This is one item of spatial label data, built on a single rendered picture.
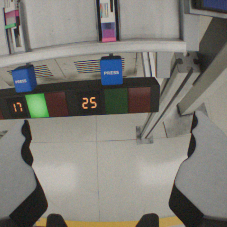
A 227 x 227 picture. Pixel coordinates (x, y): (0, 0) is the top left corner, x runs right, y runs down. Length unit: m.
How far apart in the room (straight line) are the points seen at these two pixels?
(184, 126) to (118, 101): 0.73
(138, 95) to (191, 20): 0.11
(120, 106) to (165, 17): 0.12
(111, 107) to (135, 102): 0.03
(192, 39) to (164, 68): 0.07
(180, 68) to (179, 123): 0.66
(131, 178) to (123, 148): 0.15
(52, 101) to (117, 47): 0.12
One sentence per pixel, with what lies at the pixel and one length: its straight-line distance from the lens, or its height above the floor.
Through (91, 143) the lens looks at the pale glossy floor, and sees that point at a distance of 0.90.
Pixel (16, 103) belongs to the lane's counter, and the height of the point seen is 0.66.
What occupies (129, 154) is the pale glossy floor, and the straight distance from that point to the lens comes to 0.88.
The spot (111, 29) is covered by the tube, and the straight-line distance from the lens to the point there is 0.19.
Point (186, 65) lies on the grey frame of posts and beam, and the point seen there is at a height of 0.64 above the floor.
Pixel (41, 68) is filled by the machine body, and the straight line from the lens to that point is 0.88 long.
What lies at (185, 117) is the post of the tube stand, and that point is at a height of 0.01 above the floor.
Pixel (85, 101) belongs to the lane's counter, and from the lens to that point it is 0.24.
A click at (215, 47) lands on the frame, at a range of 0.27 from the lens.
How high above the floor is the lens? 0.88
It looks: 73 degrees down
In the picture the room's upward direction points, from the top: 9 degrees counter-clockwise
